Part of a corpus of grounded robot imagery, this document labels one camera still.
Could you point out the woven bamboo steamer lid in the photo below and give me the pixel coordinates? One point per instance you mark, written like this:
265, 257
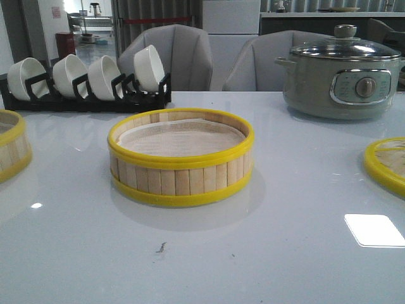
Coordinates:
384, 163

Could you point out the bamboo steamer basket yellow rims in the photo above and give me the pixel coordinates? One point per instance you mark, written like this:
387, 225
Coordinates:
181, 181

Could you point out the white steamer liner paper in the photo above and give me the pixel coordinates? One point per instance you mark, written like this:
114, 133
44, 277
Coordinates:
181, 138

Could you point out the white bowl right end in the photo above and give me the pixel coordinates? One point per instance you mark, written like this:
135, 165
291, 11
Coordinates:
148, 69

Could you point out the black bowl rack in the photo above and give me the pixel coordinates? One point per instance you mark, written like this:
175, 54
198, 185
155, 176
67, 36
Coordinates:
128, 98

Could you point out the grey chair right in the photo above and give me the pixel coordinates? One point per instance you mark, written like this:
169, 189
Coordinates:
255, 69

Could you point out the grey chair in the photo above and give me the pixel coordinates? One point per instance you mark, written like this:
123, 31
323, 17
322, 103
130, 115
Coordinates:
185, 53
255, 69

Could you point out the grey chair left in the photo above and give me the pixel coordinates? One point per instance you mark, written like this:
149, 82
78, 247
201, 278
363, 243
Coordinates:
185, 53

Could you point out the green electric cooking pot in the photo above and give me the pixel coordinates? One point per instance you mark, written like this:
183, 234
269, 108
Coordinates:
340, 89

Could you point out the white bowl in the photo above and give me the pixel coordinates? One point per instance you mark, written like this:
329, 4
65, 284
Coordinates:
100, 75
65, 71
19, 73

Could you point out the white cabinet in background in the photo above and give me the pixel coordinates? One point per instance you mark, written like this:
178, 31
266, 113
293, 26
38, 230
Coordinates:
229, 25

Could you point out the red bin in background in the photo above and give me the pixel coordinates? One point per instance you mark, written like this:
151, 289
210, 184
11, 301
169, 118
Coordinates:
65, 44

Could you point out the glass pot lid with knob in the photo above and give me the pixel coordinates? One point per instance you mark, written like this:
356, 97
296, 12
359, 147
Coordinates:
344, 45

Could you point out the white bowl far left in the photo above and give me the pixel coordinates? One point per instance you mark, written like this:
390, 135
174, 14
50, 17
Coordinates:
19, 73

